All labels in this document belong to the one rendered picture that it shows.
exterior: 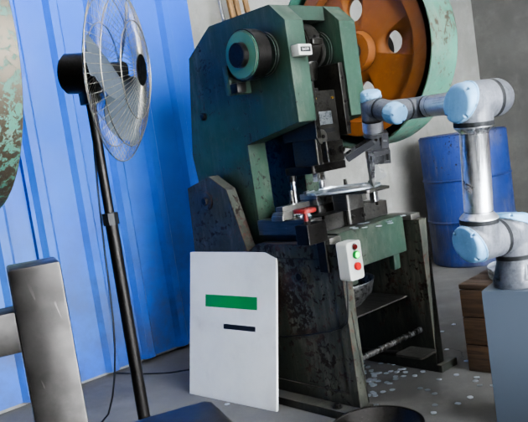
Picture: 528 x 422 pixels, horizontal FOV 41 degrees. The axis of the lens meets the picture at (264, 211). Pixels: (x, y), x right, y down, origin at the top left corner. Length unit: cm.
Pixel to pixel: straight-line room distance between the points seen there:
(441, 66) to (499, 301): 101
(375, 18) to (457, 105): 102
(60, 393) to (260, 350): 232
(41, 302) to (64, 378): 5
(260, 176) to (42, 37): 127
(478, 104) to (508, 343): 75
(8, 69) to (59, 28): 179
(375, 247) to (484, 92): 83
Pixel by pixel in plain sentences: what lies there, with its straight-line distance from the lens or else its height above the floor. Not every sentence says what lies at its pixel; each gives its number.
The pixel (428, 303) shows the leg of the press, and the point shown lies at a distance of 287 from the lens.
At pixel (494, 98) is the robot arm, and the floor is 103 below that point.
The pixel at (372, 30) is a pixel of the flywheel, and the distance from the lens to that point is 305.
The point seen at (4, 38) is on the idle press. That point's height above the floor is 132.
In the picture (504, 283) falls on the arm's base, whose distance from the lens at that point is 228.
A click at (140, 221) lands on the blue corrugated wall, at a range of 359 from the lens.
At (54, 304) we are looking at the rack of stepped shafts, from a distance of 44.
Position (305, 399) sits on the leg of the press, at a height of 3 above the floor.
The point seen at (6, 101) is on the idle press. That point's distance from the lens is 171.
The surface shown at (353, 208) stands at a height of 71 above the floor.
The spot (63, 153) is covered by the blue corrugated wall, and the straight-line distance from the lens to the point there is 341.
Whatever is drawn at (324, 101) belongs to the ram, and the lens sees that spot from 275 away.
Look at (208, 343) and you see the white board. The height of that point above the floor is 22.
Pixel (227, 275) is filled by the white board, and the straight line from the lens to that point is 286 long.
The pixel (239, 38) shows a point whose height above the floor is 139.
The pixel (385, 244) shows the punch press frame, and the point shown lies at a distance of 273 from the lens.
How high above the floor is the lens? 100
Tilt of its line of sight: 5 degrees down
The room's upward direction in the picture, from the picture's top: 8 degrees counter-clockwise
